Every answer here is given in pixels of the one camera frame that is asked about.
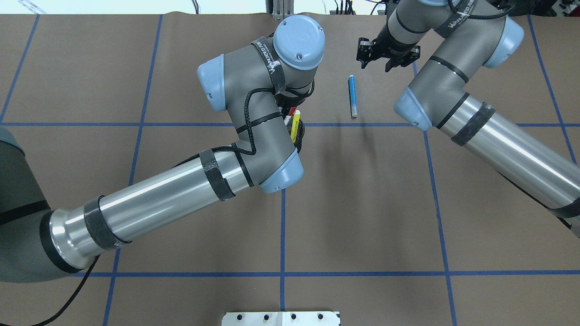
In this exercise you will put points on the blue marker pen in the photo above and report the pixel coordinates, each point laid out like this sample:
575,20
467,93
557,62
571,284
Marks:
352,97

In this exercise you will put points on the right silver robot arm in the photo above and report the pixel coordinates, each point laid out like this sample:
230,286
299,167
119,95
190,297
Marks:
475,35

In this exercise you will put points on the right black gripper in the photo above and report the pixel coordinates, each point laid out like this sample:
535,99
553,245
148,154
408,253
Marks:
388,47

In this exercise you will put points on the aluminium frame post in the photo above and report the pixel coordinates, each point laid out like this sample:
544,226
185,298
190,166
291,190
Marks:
280,9

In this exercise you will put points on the black mesh pen cup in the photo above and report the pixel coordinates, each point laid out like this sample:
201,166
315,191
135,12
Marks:
300,135

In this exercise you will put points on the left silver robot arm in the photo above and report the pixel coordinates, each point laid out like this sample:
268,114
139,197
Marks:
251,84

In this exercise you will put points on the yellow highlighter pen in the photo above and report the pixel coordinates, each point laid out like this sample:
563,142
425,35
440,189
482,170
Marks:
295,125

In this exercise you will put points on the white pedestal column base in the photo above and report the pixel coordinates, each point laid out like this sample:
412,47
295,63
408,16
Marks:
292,318

